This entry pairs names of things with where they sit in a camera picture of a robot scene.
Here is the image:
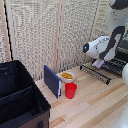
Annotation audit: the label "red plastic cup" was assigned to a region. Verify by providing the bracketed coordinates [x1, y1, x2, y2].
[64, 82, 78, 100]

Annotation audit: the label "beige woven folding screen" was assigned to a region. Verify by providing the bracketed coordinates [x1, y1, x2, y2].
[0, 0, 128, 82]

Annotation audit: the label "yellow food pieces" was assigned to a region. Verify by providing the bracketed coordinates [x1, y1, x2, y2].
[61, 72, 74, 80]

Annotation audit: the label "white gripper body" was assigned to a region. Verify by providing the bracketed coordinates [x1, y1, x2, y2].
[92, 58, 105, 69]

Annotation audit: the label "black fabric storage box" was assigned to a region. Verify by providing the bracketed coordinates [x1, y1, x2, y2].
[0, 60, 52, 128]

